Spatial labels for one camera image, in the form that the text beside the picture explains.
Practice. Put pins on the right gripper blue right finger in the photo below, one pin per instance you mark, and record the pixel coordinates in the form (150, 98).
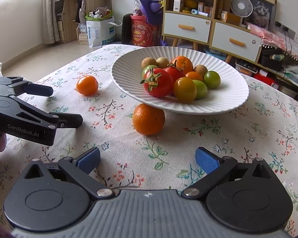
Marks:
(226, 165)

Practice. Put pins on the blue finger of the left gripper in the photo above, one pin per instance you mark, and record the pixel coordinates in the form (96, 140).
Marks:
(67, 120)
(37, 89)

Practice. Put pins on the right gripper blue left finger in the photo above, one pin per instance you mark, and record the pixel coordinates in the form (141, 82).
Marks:
(85, 162)

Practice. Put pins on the light green tomato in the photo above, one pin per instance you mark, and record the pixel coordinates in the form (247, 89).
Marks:
(201, 88)

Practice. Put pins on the yellow orange tomato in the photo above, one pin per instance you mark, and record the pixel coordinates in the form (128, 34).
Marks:
(185, 90)

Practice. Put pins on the red tomato large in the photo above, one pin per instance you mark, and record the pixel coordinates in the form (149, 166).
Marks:
(158, 83)

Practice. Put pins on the green round tomato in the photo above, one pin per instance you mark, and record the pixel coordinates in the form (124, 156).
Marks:
(147, 69)

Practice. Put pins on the brown longan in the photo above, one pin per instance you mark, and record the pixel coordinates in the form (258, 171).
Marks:
(162, 62)
(148, 61)
(201, 69)

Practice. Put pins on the large orange mandarin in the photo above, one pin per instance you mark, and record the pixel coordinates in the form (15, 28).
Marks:
(182, 63)

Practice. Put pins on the small orange tomato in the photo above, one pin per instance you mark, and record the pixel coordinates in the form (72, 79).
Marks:
(87, 85)

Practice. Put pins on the grey curtain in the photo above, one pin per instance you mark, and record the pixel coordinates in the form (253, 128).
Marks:
(50, 29)

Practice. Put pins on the floral tablecloth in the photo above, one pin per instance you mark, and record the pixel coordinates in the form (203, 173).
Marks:
(265, 126)

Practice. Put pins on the white ribbed plate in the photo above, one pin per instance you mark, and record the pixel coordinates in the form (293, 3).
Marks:
(231, 93)

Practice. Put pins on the white paper bag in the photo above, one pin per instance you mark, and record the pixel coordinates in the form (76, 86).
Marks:
(101, 32)

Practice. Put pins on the dark green tomato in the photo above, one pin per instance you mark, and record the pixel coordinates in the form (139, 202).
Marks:
(212, 79)

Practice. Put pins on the orange tomato in plate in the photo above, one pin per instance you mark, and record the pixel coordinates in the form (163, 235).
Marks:
(194, 75)

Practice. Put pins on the wooden bookshelf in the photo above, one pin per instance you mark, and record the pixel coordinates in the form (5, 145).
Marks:
(67, 16)

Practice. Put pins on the red box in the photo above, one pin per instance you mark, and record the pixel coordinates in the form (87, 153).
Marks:
(267, 80)

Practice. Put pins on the black flat monitor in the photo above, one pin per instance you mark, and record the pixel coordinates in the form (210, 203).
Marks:
(126, 29)

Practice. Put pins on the low wooden tv cabinet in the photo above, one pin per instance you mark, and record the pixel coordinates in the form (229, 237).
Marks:
(282, 62)

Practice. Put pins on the red snack bucket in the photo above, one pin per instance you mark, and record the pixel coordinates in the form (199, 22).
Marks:
(144, 34)

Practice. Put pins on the pink cloth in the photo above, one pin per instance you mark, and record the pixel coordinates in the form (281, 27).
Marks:
(270, 39)

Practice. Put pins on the purple plush toy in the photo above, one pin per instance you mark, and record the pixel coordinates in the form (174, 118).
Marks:
(153, 10)

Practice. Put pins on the wooden drawer cabinet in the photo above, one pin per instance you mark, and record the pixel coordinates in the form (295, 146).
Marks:
(228, 38)

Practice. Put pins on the white desk fan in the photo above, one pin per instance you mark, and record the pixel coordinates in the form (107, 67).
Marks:
(241, 8)

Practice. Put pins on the framed cat picture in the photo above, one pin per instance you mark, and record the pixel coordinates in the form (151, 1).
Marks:
(263, 14)

